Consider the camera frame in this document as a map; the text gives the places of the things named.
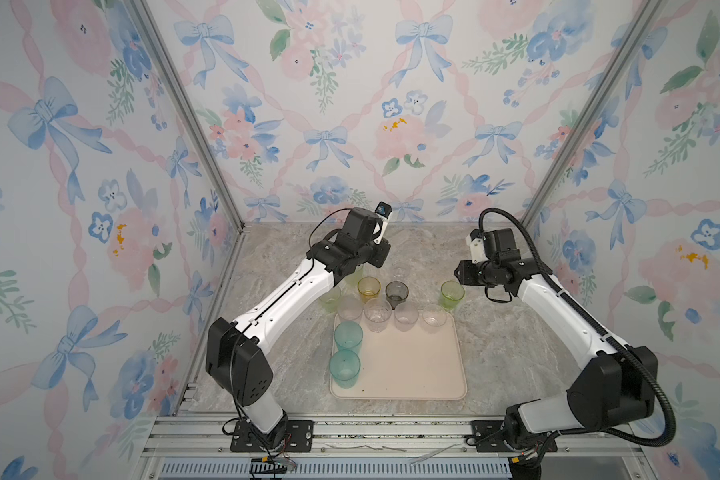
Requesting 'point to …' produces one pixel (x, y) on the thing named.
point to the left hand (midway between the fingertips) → (385, 238)
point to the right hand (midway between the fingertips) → (461, 270)
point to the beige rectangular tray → (424, 363)
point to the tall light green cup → (354, 278)
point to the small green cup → (330, 299)
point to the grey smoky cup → (396, 293)
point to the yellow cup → (368, 287)
